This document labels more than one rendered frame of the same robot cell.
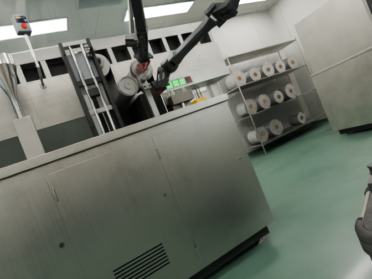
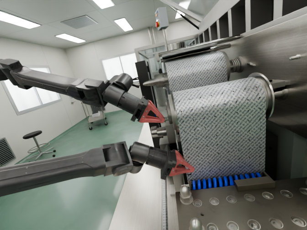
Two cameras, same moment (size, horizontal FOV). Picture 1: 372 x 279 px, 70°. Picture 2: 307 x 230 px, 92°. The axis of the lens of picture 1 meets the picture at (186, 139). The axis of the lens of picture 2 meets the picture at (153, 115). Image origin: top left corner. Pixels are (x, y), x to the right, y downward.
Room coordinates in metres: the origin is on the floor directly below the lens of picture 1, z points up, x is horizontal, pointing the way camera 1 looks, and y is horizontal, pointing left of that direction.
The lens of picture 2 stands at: (1.84, -0.33, 1.39)
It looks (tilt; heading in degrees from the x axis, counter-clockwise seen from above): 17 degrees down; 122
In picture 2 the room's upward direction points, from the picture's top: 12 degrees counter-clockwise
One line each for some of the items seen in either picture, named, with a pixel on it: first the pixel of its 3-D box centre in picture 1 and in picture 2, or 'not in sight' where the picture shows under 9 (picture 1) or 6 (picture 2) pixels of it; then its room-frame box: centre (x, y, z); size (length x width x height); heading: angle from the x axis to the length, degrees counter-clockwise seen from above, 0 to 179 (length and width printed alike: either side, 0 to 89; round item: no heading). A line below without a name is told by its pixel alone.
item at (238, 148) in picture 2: (153, 93); (223, 153); (1.79, 0.09, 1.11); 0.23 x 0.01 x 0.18; 26
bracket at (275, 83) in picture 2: not in sight; (272, 83); (1.92, 0.22, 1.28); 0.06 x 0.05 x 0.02; 25
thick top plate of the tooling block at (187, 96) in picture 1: (171, 105); (261, 218); (1.88, 0.00, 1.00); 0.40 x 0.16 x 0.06; 25
